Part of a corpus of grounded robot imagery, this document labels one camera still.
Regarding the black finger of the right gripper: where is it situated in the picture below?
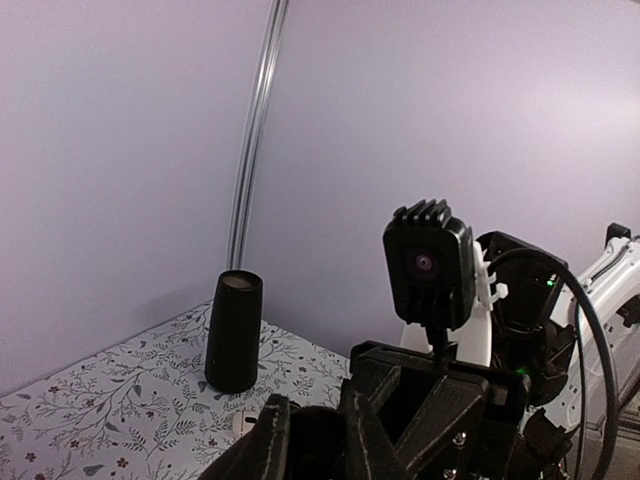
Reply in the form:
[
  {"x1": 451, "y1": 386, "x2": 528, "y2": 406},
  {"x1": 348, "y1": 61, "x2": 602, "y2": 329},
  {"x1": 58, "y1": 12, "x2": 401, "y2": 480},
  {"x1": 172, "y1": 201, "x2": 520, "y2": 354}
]
[{"x1": 395, "y1": 374, "x2": 489, "y2": 479}]

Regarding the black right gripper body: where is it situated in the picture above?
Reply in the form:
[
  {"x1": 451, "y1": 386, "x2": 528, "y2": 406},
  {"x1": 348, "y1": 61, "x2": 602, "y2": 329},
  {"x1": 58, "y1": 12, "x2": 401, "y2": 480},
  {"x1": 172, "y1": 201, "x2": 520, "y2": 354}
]
[{"x1": 340, "y1": 341, "x2": 530, "y2": 473}]

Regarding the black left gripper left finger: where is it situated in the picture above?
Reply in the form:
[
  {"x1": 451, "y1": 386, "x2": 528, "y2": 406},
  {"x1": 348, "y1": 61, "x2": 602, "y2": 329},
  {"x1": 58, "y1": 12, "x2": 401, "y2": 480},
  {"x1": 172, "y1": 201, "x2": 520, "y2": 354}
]
[{"x1": 199, "y1": 394, "x2": 291, "y2": 480}]

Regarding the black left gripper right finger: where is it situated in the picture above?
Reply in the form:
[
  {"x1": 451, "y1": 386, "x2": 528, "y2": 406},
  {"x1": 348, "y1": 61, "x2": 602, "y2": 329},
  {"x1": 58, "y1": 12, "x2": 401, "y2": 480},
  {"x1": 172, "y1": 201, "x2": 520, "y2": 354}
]
[{"x1": 339, "y1": 387, "x2": 411, "y2": 480}]

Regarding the black oval charging case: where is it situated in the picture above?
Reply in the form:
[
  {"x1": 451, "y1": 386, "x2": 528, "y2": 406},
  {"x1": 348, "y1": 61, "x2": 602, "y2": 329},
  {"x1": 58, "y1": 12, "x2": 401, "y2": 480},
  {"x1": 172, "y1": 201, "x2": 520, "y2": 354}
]
[{"x1": 285, "y1": 406, "x2": 346, "y2": 479}]

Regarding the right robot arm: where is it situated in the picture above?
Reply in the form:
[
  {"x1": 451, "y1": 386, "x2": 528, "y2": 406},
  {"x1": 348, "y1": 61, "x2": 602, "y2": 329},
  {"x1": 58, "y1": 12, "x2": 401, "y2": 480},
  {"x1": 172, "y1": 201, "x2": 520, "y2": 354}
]
[{"x1": 339, "y1": 204, "x2": 639, "y2": 479}]

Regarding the cream earbud case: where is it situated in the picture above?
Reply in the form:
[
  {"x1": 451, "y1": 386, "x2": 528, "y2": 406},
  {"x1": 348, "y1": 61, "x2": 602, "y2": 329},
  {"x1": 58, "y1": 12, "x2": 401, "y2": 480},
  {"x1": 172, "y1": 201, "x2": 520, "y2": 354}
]
[{"x1": 231, "y1": 410, "x2": 258, "y2": 439}]

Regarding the dark brown tall cup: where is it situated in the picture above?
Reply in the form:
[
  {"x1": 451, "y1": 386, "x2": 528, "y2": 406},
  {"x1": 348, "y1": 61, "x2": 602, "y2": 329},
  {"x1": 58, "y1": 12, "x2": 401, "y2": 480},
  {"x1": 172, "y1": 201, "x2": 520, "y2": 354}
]
[{"x1": 205, "y1": 270, "x2": 263, "y2": 394}]

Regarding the floral table cloth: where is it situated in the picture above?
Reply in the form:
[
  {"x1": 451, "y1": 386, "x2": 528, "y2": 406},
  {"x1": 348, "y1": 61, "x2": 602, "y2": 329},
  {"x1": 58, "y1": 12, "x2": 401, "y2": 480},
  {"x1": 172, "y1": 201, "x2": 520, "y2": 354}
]
[{"x1": 1, "y1": 303, "x2": 348, "y2": 479}]

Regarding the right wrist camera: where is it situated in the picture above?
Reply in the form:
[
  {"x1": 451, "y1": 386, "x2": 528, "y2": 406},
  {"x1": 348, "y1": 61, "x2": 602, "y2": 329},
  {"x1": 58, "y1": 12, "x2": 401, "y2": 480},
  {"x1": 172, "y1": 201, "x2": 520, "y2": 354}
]
[{"x1": 383, "y1": 199, "x2": 508, "y2": 367}]

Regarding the right aluminium frame post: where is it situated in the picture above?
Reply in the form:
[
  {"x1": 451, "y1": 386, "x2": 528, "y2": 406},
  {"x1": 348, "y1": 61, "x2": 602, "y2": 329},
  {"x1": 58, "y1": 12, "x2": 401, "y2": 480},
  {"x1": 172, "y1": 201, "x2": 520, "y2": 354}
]
[{"x1": 226, "y1": 0, "x2": 290, "y2": 269}]

